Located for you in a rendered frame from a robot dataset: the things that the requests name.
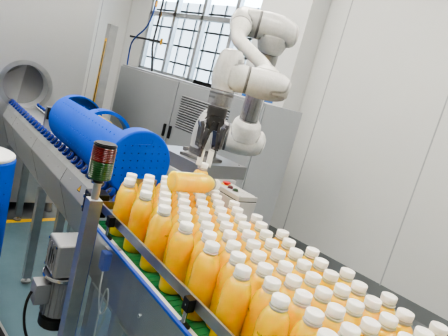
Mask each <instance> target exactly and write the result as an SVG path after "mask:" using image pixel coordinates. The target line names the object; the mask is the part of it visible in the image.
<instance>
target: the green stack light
mask: <svg viewBox="0 0 448 336"><path fill-rule="evenodd" d="M113 167H114V163H113V164H105V163H99V162H96V161H94V160H92V159H90V162H89V168H88V172H87V176H88V178H90V179H93V180H96V181H110V180H111V176H112V172H113Z"/></svg>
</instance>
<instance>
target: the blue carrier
mask: <svg viewBox="0 0 448 336"><path fill-rule="evenodd" d="M102 114H108V115H114V116H115V117H116V118H118V120H119V121H120V123H121V124H122V127H123V130H122V129H120V128H118V127H117V126H115V125H114V124H112V123H110V122H108V121H107V120H105V119H103V118H102V117H100V116H102ZM99 115H100V116H99ZM49 126H50V129H51V131H52V133H53V134H54V136H56V137H57V138H58V139H59V140H60V141H61V142H62V143H63V144H65V145H66V146H67V147H68V148H70V150H72V152H74V154H76V155H77V156H78V157H79V158H80V159H82V160H83V161H84V162H85V163H86V164H88V165H89V162H90V158H91V152H92V148H93V144H94V141H96V140H102V141H108V142H112V143H114V144H116V145H117V146H118V148H117V154H116V158H115V162H114V167H113V172H112V176H111V180H110V181H107V182H108V184H110V185H111V186H112V187H114V188H115V189H116V190H117V191H118V190H119V187H120V185H121V184H122V182H124V179H125V177H126V175H127V173H135V174H137V178H138V179H144V176H145V174H151V175H154V176H155V179H156V180H157V184H156V186H157V185H158V183H160V180H161V176H162V175H166V174H167V172H168V169H169V164H170V154H169V149H168V147H167V144H166V143H165V142H164V140H163V139H162V138H161V137H160V136H158V135H157V134H156V133H154V132H152V131H150V130H148V129H145V128H141V127H132V128H130V126H129V124H128V122H127V121H126V120H125V119H124V118H123V117H122V116H120V115H119V114H117V113H115V112H113V111H111V110H109V109H102V108H99V107H98V106H97V104H96V103H95V102H93V101H92V100H90V99H88V98H86V97H84V96H82V95H67V96H64V97H62V98H60V99H59V100H58V101H57V102H56V103H55V104H54V105H53V106H52V108H51V110H50V112H49Z"/></svg>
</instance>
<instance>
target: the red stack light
mask: <svg viewBox="0 0 448 336"><path fill-rule="evenodd" d="M116 154H117V149H104V148H101V147H98V146H96V145H95V144H93V148H92V152H91V159H92V160H94V161H96V162H99V163H105V164H113V163H114V162H115V158H116Z"/></svg>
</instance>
